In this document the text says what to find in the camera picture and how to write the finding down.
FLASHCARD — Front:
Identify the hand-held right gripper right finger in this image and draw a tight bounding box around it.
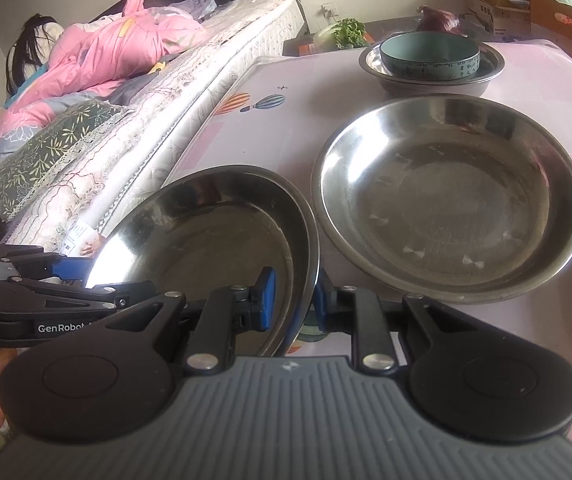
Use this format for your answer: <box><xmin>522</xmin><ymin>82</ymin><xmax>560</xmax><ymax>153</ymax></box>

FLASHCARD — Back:
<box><xmin>314</xmin><ymin>280</ymin><xmax>471</xmax><ymax>376</ymax></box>

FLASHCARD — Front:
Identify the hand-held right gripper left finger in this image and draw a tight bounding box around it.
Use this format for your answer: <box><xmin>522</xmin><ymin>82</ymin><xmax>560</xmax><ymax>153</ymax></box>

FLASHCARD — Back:
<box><xmin>105</xmin><ymin>266</ymin><xmax>278</xmax><ymax>376</ymax></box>

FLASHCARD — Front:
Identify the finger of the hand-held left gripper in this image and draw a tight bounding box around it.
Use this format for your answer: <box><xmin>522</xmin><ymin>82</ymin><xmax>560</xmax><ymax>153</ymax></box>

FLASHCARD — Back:
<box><xmin>0</xmin><ymin>243</ymin><xmax>95</xmax><ymax>282</ymax></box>
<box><xmin>0</xmin><ymin>275</ymin><xmax>158</xmax><ymax>312</ymax></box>

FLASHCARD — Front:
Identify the large shallow steel plate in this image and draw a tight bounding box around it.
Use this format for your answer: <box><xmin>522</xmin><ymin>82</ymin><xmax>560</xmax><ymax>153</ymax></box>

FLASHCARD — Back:
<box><xmin>86</xmin><ymin>165</ymin><xmax>321</xmax><ymax>358</ymax></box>

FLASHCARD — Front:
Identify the large steel bowl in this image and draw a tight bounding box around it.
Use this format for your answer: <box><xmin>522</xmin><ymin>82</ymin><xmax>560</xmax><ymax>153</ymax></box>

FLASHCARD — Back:
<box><xmin>358</xmin><ymin>36</ymin><xmax>506</xmax><ymax>100</ymax></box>

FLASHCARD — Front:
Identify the small steel bowl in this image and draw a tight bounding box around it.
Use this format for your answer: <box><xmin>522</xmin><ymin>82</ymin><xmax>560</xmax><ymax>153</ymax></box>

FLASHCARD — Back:
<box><xmin>363</xmin><ymin>42</ymin><xmax>499</xmax><ymax>83</ymax></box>

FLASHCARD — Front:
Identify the teal ceramic bowl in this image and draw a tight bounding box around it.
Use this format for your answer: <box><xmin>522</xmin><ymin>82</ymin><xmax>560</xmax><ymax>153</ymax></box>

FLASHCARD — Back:
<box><xmin>379</xmin><ymin>31</ymin><xmax>482</xmax><ymax>83</ymax></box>

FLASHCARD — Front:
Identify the white mattress label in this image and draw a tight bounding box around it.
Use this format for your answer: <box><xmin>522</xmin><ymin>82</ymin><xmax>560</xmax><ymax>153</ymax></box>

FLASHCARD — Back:
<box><xmin>63</xmin><ymin>222</ymin><xmax>102</xmax><ymax>256</ymax></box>

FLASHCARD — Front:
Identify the green leaf-patterned pillow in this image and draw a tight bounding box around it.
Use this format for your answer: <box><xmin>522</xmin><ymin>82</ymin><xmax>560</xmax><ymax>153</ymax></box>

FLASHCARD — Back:
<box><xmin>0</xmin><ymin>100</ymin><xmax>129</xmax><ymax>223</ymax></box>

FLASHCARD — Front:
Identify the steel plate with bow marks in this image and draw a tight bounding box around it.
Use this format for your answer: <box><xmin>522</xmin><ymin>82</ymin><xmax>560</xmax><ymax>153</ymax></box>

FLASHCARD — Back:
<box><xmin>311</xmin><ymin>94</ymin><xmax>572</xmax><ymax>306</ymax></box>

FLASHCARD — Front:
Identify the pink quilt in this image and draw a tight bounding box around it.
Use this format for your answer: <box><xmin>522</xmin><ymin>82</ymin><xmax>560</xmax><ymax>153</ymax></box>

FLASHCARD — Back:
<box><xmin>0</xmin><ymin>0</ymin><xmax>212</xmax><ymax>181</ymax></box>

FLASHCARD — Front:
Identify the white quilted mattress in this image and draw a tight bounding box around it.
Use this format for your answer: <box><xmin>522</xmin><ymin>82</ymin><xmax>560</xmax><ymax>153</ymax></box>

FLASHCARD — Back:
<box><xmin>3</xmin><ymin>0</ymin><xmax>312</xmax><ymax>261</ymax></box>

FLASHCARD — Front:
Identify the green leafy cabbage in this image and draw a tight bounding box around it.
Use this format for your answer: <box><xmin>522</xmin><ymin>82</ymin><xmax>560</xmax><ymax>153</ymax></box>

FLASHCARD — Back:
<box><xmin>313</xmin><ymin>18</ymin><xmax>369</xmax><ymax>52</ymax></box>

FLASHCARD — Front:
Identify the lilac garment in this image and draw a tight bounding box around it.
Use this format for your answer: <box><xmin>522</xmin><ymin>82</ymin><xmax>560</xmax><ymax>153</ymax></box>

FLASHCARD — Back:
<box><xmin>168</xmin><ymin>0</ymin><xmax>217</xmax><ymax>23</ymax></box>

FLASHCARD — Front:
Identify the dark low table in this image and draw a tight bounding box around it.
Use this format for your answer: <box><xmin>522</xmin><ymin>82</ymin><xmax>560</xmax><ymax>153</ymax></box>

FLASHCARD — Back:
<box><xmin>282</xmin><ymin>17</ymin><xmax>472</xmax><ymax>58</ymax></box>

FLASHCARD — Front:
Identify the open printed cardboard box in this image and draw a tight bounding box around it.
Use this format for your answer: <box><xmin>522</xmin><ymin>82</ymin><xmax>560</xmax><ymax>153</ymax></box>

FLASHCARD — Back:
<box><xmin>462</xmin><ymin>0</ymin><xmax>534</xmax><ymax>36</ymax></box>

